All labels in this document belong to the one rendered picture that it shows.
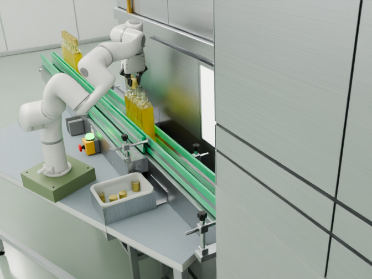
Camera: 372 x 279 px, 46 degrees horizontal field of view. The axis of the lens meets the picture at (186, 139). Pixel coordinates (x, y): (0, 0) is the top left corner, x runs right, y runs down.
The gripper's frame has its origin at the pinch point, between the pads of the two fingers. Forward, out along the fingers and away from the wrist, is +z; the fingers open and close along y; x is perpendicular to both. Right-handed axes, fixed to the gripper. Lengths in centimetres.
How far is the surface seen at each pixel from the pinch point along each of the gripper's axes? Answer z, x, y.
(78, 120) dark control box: 42, -36, 17
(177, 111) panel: 5.8, 22.0, -11.8
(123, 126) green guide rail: 23.6, 1.4, 5.8
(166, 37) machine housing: -22.0, 5.8, -12.7
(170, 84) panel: -3.1, 13.6, -11.9
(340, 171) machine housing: -65, 129, 25
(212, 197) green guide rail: 0, 77, 5
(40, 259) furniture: 97, 4, 55
